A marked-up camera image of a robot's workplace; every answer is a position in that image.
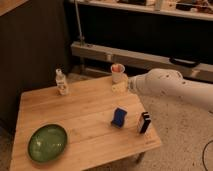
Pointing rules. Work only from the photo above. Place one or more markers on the black case handle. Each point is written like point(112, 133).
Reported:
point(184, 63)

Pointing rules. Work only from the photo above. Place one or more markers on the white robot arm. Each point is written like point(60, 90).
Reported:
point(166, 82)

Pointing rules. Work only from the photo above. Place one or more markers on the beige arm end piece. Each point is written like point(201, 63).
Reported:
point(120, 87)

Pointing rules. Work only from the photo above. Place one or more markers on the white cup with red contents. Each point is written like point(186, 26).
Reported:
point(118, 73)

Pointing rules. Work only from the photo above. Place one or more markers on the wooden table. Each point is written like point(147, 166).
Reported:
point(86, 114)

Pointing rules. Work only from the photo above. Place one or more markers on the cluttered upper shelf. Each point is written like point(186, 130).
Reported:
point(161, 7)

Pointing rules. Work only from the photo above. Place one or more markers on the blue folded object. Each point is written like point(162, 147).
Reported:
point(119, 117)

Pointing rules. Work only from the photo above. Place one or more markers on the grey metal case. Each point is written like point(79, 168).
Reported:
point(139, 60)

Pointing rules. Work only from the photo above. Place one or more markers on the metal pole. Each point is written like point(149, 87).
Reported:
point(81, 37)

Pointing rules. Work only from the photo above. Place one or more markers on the small white bottle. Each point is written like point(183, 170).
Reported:
point(61, 82)

